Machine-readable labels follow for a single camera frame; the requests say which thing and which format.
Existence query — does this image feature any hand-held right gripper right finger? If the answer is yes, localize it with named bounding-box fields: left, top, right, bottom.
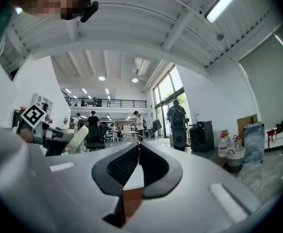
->
left=125, top=142, right=263, bottom=233

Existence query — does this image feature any black head camera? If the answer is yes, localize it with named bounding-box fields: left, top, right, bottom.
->
left=80, top=0, right=100, bottom=23

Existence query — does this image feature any white ledge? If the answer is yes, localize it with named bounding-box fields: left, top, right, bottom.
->
left=264, top=126, right=283, bottom=152

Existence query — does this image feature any black balcony railing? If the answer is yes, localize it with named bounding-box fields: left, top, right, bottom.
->
left=61, top=90, right=148, bottom=109

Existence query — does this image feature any person's green shirt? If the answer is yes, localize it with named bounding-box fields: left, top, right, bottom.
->
left=0, top=2, right=15, bottom=56

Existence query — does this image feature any wooden vanity cabinet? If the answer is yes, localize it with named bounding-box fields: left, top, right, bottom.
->
left=122, top=187, right=144, bottom=225

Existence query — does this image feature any black washing machine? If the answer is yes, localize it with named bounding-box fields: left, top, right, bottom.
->
left=189, top=120, right=215, bottom=153

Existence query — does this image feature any wire side table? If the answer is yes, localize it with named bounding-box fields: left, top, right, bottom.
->
left=122, top=131, right=144, bottom=144

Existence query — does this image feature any clothes rack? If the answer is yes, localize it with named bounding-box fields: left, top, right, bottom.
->
left=151, top=117, right=163, bottom=138

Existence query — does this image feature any white woven basket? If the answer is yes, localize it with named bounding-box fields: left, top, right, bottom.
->
left=225, top=143, right=246, bottom=174

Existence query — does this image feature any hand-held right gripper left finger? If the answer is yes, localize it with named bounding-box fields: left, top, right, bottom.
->
left=0, top=130, right=140, bottom=233

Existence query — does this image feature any white shelf cabinet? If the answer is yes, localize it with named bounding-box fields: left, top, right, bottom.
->
left=31, top=92, right=54, bottom=112

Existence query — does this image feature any grey roller blind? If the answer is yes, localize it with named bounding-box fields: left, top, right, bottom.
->
left=238, top=33, right=283, bottom=131

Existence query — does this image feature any cardboard box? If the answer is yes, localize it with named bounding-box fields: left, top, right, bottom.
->
left=236, top=114, right=259, bottom=145

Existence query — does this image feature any red bag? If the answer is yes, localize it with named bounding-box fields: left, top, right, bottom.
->
left=266, top=129, right=278, bottom=143

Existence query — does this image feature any ceiling tube light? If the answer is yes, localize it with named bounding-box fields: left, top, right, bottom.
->
left=205, top=0, right=247, bottom=24

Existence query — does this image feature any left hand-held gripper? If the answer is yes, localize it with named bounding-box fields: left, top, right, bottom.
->
left=20, top=104, right=74, bottom=145

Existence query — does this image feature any white square plastic container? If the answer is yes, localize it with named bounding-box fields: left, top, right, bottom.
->
left=67, top=124, right=90, bottom=150

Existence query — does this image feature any black office chair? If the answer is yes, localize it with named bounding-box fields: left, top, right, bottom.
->
left=85, top=124, right=107, bottom=152

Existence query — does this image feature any red label water jug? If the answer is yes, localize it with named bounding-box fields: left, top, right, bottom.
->
left=217, top=133, right=232, bottom=158

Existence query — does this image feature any black oval board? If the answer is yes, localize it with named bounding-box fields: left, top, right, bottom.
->
left=171, top=126, right=187, bottom=152

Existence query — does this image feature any person's head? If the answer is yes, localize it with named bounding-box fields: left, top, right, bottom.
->
left=11, top=0, right=91, bottom=21

